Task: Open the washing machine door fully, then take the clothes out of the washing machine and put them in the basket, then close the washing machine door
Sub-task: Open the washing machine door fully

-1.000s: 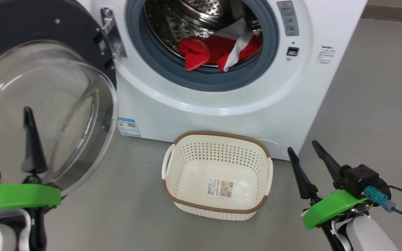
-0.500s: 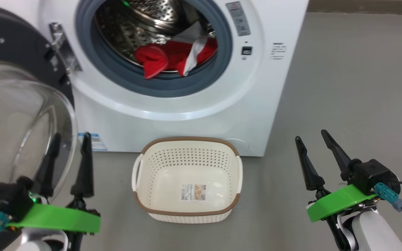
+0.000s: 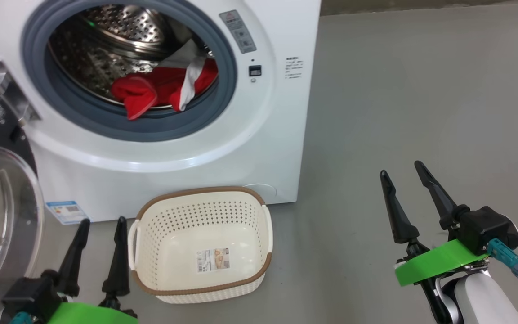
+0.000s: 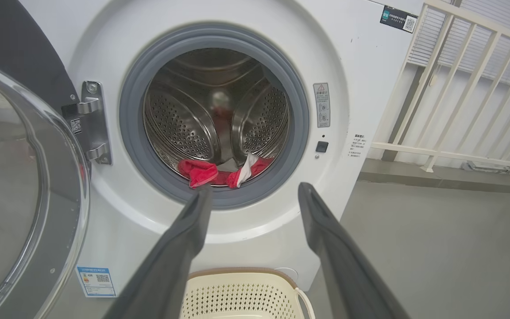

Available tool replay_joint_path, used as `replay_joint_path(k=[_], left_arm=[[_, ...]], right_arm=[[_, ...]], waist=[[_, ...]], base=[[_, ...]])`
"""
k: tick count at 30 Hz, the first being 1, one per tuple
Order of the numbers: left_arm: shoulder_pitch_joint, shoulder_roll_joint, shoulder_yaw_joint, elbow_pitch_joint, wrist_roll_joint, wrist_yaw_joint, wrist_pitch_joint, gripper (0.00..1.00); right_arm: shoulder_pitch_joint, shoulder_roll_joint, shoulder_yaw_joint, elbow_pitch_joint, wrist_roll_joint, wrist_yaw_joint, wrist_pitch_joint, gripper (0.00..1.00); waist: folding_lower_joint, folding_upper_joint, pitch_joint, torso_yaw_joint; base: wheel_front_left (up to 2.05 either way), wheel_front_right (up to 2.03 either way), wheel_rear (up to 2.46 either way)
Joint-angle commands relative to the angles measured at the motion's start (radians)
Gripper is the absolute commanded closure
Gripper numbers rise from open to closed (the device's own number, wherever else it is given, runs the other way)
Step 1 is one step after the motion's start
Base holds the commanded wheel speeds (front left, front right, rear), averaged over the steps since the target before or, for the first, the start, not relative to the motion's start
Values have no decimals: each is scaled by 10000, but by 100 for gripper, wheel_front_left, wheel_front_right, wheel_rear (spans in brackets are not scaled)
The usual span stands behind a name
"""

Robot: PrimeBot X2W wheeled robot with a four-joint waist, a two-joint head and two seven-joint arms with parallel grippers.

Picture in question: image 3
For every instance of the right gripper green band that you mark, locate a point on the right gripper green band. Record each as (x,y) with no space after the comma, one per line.
(439,261)

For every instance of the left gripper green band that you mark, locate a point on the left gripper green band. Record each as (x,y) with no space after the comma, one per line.
(88,315)

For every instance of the red and white garment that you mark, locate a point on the red and white garment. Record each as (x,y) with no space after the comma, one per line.
(133,92)

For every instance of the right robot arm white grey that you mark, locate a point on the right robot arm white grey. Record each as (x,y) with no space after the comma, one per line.
(484,297)

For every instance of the cream perforated laundry basket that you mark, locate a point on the cream perforated laundry basket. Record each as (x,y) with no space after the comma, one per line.
(200,234)

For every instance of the white front-load washing machine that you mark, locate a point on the white front-load washing machine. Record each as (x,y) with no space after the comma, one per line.
(263,135)

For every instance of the blue energy label sticker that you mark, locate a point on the blue energy label sticker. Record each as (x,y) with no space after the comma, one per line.
(66,212)

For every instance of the grey warning label sticker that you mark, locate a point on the grey warning label sticker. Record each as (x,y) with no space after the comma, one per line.
(238,31)

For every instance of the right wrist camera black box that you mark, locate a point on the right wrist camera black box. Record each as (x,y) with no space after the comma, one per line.
(484,227)

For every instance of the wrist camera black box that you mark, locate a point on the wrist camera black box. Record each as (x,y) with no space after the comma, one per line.
(484,227)
(29,292)

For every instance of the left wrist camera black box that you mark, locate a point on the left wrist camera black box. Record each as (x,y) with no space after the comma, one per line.
(29,292)

